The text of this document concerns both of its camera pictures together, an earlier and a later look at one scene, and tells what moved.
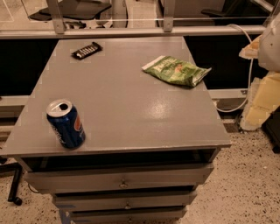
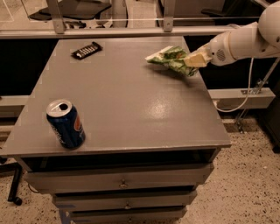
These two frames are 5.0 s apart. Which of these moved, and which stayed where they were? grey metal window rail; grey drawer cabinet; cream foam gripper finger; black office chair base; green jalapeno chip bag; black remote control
Moved: cream foam gripper finger; green jalapeno chip bag
Stayed: grey metal window rail; black remote control; grey drawer cabinet; black office chair base
